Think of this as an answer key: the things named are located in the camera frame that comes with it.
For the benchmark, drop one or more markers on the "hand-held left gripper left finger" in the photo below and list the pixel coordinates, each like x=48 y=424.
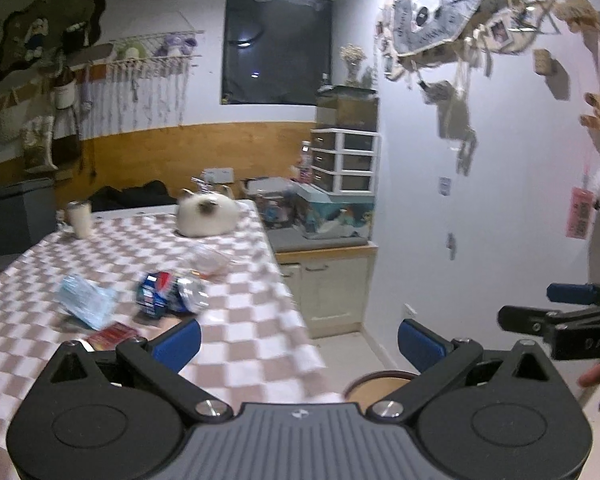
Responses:
x=177 y=344

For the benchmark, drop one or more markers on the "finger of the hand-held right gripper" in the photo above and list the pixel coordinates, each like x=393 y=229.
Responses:
x=567 y=293
x=525 y=320

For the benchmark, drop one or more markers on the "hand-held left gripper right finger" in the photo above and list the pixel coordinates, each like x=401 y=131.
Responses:
x=420 y=344

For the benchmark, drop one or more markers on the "crushed blue soda can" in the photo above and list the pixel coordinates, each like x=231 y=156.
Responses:
x=155 y=295

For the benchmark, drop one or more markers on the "beige bin with brown rim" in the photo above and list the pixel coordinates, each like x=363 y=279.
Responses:
x=375 y=387

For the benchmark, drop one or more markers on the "small red carton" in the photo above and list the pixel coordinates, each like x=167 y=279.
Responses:
x=112 y=335

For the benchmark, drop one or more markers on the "clear plastic wrapper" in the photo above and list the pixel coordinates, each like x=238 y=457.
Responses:
x=212 y=260

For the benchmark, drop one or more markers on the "pink paper tag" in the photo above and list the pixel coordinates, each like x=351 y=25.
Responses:
x=580 y=212

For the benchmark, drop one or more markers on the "brown white checkered tablecloth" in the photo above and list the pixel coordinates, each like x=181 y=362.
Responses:
x=260 y=310

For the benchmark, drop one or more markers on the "small hanging ornament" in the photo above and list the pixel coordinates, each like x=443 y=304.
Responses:
x=451 y=245

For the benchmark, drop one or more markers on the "cream cabinet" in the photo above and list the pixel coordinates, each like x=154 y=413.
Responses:
x=330 y=290

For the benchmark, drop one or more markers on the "cat-shaped cream cushion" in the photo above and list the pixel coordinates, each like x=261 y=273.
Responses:
x=205 y=215

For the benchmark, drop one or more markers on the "black cloth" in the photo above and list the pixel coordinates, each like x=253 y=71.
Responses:
x=130 y=197

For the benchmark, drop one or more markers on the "teal printed box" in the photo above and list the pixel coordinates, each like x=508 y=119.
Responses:
x=330 y=215

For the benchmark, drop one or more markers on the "white cup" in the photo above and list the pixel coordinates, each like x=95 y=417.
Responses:
x=80 y=220

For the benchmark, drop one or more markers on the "small silver ornament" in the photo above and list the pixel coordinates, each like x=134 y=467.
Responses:
x=201 y=184

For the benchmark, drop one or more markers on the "clear storage box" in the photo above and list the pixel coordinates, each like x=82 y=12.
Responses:
x=272 y=205

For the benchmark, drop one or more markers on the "white drawer unit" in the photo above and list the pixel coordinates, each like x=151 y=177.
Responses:
x=345 y=160

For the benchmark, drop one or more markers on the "grey storage box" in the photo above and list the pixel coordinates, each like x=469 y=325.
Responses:
x=15 y=215

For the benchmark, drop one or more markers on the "water bottle with pink label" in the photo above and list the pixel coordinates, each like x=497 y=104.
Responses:
x=305 y=162

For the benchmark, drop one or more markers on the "beige hanging cloth bag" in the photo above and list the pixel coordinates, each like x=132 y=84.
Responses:
x=452 y=110

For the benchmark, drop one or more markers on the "printed tote bag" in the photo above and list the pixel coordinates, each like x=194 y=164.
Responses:
x=39 y=145

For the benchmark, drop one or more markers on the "glass fish tank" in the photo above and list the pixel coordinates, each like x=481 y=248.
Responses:
x=347 y=110

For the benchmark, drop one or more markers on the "black and white bag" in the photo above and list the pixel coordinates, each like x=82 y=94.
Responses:
x=65 y=110

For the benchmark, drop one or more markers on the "beige mesh bag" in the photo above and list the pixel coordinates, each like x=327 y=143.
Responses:
x=10 y=117

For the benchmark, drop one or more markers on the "vase of dried flowers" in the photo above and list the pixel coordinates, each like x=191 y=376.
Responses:
x=352 y=62

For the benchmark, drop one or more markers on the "green plush toy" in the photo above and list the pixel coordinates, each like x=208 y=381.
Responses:
x=132 y=51

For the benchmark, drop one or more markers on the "purple plush toy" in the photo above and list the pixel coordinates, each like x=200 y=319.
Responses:
x=175 y=45

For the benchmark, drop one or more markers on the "dark window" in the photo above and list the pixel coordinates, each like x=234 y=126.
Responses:
x=275 y=50

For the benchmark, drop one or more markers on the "cloth hanging with photos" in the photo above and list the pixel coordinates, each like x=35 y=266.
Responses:
x=440 y=5

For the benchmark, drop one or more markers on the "white wall socket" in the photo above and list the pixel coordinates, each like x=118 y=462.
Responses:
x=409 y=311

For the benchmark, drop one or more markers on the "small wall card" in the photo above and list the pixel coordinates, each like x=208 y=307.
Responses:
x=445 y=186

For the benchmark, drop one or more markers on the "wooden wall block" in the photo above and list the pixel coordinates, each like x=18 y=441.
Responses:
x=544 y=62

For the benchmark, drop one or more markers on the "white macrame wall hanging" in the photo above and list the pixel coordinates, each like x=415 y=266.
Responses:
x=150 y=85

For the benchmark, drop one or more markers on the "brown tufted wall rug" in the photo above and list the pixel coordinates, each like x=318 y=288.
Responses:
x=45 y=25

